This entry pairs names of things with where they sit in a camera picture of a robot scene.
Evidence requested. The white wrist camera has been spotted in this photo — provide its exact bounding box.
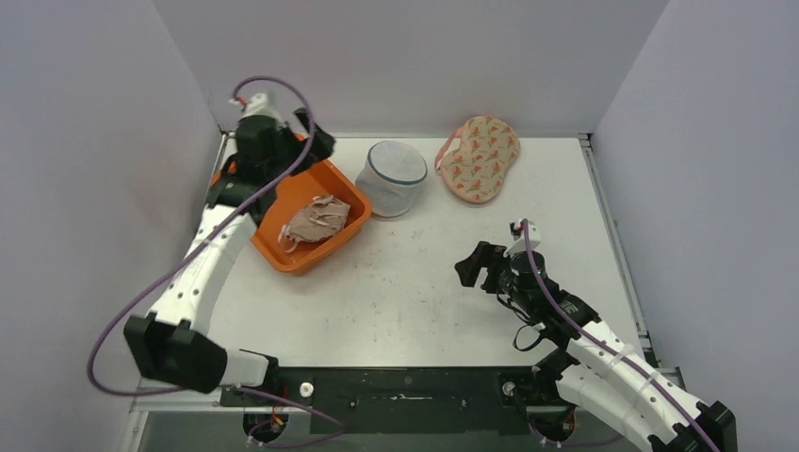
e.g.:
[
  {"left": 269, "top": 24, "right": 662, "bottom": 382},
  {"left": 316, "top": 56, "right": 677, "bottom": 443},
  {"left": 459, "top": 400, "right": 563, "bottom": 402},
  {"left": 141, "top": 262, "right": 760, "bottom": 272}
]
[
  {"left": 503, "top": 218, "right": 542, "bottom": 257},
  {"left": 233, "top": 91, "right": 284, "bottom": 122}
]

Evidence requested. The orange plastic tub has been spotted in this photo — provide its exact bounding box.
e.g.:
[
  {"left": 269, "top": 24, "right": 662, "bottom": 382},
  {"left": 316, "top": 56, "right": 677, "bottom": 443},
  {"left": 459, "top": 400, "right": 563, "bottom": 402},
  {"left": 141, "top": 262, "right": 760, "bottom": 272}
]
[{"left": 210, "top": 134, "right": 373, "bottom": 276}]

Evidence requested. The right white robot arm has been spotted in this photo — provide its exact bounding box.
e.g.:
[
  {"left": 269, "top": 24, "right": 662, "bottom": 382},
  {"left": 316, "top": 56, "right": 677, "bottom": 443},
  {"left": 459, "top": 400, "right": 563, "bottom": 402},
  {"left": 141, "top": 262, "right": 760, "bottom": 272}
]
[{"left": 454, "top": 241, "right": 739, "bottom": 451}]

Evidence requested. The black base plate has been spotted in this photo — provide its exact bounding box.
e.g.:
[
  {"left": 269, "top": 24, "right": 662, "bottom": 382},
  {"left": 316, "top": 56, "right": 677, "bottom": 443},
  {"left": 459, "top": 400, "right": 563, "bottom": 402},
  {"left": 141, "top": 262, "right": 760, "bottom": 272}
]
[{"left": 218, "top": 366, "right": 595, "bottom": 438}]

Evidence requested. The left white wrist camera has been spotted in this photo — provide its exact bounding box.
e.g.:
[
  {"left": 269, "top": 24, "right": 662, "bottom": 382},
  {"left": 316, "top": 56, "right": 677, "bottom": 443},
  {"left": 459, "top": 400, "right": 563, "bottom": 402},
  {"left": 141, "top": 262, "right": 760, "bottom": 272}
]
[{"left": 233, "top": 91, "right": 284, "bottom": 122}]

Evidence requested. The white mesh laundry bag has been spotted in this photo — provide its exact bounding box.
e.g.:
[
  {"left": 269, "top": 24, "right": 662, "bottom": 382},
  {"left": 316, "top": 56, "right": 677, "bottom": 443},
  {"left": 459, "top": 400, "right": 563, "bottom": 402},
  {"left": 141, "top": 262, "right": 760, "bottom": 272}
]
[{"left": 355, "top": 140, "right": 429, "bottom": 218}]

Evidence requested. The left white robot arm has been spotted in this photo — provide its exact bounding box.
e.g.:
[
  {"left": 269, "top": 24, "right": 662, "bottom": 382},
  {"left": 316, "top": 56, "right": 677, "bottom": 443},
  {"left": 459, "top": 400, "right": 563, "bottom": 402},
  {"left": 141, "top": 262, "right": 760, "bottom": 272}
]
[{"left": 123, "top": 107, "right": 335, "bottom": 406}]

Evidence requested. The beige bra in tub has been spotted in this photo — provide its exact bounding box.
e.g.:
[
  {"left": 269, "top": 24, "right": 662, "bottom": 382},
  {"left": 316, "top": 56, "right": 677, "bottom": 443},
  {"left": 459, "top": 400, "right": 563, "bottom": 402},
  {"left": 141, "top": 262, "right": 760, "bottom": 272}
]
[{"left": 277, "top": 195, "right": 351, "bottom": 253}]

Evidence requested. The floral padded bra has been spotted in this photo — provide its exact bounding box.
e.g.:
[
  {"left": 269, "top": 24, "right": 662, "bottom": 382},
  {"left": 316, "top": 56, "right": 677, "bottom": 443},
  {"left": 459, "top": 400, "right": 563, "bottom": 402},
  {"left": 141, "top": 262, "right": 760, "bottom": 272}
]
[{"left": 434, "top": 116, "right": 521, "bottom": 204}]

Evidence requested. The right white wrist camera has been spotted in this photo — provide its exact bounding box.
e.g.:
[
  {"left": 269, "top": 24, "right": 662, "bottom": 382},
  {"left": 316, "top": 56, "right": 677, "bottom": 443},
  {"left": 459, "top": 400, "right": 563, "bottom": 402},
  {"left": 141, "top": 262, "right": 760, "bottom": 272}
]
[{"left": 503, "top": 218, "right": 542, "bottom": 257}]

